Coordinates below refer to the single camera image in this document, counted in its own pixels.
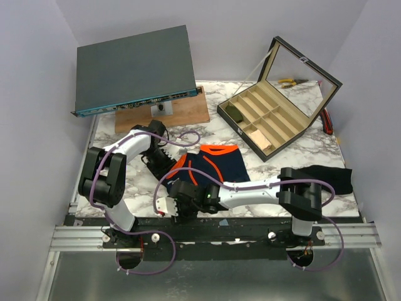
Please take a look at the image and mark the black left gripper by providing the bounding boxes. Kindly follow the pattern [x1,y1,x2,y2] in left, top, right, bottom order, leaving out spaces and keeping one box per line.
[143,147,177,184]

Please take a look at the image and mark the navy orange underwear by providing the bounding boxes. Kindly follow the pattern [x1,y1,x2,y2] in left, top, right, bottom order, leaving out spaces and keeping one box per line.
[162,145,250,191]

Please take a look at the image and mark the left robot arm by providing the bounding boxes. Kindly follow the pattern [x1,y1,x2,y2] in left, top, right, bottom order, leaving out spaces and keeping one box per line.
[78,120,176,248]

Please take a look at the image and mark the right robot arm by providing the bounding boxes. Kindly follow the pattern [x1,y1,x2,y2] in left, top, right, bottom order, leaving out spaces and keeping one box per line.
[169,167,322,246]

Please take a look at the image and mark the green rolled underwear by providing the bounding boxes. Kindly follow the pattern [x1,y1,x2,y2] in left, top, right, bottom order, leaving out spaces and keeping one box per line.
[226,105,244,124]

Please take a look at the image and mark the cream rolled underwear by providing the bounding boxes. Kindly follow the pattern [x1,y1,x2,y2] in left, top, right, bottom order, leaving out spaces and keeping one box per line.
[249,129,272,151]

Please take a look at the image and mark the black white underwear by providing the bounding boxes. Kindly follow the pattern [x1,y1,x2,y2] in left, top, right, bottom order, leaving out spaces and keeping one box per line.
[298,165,353,195]

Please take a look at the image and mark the wooden board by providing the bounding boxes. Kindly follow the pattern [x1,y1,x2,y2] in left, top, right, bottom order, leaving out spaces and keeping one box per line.
[115,86,210,134]

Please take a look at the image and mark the black compartment organizer box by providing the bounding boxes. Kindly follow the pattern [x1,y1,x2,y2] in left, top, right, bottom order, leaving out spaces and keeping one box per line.
[217,36,342,161]

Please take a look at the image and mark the red black utility knife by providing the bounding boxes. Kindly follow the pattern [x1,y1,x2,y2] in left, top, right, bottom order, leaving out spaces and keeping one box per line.
[320,108,333,135]

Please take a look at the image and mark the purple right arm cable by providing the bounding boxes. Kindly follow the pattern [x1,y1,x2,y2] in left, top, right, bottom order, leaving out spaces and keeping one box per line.
[153,167,345,274]

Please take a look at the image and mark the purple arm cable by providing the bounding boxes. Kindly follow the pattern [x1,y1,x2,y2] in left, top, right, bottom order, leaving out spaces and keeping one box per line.
[153,167,345,274]
[89,130,201,277]

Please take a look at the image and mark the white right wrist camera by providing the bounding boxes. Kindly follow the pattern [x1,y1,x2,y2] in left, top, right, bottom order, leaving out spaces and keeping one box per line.
[156,197,178,216]

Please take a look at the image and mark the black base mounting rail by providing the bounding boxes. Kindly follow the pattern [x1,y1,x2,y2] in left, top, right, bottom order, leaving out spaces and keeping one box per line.
[100,214,326,261]

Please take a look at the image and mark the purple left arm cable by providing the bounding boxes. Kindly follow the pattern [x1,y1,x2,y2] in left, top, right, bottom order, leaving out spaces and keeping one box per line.
[89,130,201,277]

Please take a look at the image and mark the metal switch stand bracket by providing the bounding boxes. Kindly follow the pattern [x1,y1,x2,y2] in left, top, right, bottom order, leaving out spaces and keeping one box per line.
[150,101,173,117]

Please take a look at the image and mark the grey network switch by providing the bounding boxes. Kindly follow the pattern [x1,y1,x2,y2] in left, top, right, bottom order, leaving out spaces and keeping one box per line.
[72,25,199,117]

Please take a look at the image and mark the yellow handled pliers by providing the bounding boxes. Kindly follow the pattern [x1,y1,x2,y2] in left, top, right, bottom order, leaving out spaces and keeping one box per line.
[278,78,308,89]

